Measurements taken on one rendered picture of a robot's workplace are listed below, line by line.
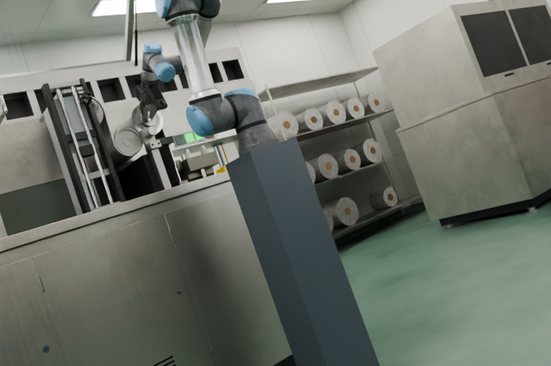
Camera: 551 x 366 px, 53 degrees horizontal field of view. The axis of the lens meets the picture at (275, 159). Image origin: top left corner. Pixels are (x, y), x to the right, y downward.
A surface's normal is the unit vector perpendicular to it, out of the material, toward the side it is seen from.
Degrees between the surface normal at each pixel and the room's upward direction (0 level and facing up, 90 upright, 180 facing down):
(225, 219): 90
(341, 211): 90
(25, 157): 90
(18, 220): 90
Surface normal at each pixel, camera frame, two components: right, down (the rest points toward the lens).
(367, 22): -0.76, 0.23
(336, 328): 0.49, -0.24
